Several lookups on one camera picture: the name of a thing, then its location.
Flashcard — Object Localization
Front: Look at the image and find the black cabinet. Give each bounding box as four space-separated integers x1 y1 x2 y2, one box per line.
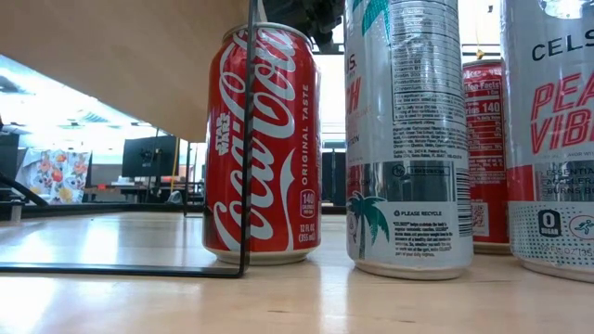
320 138 347 208

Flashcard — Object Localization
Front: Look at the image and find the white Celsius energy can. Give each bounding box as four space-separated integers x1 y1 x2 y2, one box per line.
499 0 594 284
343 0 475 282

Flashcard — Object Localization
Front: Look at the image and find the black curved cable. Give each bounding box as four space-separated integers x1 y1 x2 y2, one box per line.
0 171 50 208

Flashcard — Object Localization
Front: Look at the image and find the red Coca-Cola can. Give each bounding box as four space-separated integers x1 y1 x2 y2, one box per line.
461 58 511 255

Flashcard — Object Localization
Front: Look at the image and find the wooden shelf black metal frame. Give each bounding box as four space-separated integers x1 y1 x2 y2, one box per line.
0 0 271 280

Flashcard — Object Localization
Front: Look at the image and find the floral patterned cloth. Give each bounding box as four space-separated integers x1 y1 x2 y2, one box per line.
15 147 93 206

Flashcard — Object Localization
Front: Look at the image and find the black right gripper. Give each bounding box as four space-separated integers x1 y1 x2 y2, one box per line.
262 0 347 52

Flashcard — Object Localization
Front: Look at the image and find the Star Wars Coca-Cola can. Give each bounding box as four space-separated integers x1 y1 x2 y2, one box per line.
202 21 323 266

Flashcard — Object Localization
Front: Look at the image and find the black computer monitor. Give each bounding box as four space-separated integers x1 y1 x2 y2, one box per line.
121 135 180 179

